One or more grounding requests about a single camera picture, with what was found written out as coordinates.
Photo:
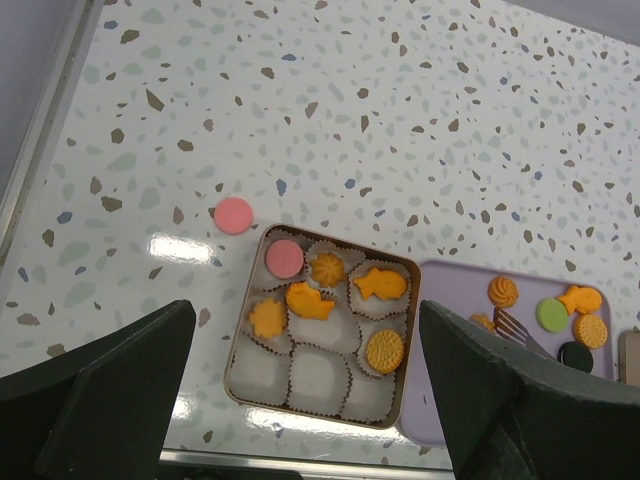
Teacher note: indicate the orange round cookie upper right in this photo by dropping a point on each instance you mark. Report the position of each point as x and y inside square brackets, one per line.
[591, 331]

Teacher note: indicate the brown cookie tin with liners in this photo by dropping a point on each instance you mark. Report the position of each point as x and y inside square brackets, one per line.
[318, 368]

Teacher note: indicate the orange rosette cookie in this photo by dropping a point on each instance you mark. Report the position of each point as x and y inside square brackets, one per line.
[483, 321]

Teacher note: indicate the orange swirl cookie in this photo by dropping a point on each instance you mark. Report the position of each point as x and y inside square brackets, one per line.
[328, 270]

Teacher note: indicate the black round cookie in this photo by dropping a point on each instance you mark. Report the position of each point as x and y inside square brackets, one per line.
[576, 355]

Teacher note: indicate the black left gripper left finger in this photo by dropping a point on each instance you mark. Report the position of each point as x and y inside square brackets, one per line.
[102, 410]

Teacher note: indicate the orange flower cookie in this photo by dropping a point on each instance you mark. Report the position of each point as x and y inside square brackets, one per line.
[268, 318]

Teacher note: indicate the rose gold tin lid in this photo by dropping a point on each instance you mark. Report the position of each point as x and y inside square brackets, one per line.
[629, 357]

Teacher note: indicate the orange bear cookie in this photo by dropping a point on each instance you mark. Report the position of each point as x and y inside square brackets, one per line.
[581, 299]

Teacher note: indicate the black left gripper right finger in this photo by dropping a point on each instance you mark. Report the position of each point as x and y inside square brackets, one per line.
[508, 413]

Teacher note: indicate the pink round cookie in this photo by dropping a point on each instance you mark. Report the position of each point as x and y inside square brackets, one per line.
[233, 215]
[284, 258]

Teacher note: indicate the lilac plastic tray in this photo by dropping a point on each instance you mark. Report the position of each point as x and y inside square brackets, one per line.
[463, 289]

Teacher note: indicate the green round cookie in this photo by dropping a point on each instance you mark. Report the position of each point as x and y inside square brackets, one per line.
[552, 315]

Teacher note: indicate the orange round patterned cookie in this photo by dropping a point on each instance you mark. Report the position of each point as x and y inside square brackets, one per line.
[385, 351]

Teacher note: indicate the orange cookie top right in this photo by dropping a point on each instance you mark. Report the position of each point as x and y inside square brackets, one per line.
[503, 292]

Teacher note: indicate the orange fish cookie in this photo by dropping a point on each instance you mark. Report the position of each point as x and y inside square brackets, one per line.
[384, 284]
[307, 302]

